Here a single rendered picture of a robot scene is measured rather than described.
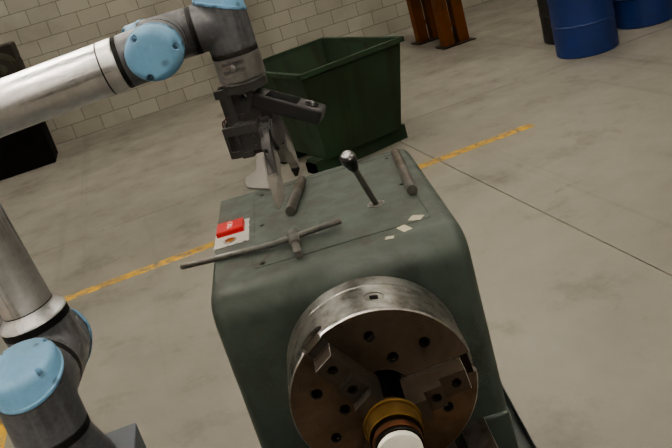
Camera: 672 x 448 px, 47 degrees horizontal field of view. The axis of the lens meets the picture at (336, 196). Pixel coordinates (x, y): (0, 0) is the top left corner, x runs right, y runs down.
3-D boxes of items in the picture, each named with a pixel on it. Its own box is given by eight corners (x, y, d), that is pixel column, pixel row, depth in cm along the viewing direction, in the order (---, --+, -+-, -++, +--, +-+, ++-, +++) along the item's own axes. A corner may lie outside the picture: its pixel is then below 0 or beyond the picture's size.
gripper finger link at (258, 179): (252, 214, 124) (246, 160, 126) (286, 206, 122) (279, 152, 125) (244, 210, 121) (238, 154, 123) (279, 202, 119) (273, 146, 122)
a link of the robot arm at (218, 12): (185, -8, 122) (237, -24, 122) (208, 59, 125) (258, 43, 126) (183, -6, 114) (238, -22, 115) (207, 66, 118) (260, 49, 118)
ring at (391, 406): (354, 397, 120) (361, 432, 112) (411, 380, 120) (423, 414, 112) (369, 444, 123) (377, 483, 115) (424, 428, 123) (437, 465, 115)
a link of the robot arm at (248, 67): (263, 43, 124) (251, 54, 117) (271, 71, 126) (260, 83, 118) (220, 55, 126) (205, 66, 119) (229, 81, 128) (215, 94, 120)
